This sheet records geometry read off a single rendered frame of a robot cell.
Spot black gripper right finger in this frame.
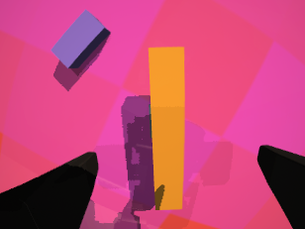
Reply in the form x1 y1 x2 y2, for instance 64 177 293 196
256 145 305 229

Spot purple rectangular block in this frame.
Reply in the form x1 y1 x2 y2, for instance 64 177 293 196
50 9 111 69

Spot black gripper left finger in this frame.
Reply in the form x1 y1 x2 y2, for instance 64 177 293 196
0 152 99 229

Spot orange bar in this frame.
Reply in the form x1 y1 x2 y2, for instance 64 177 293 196
149 47 185 210

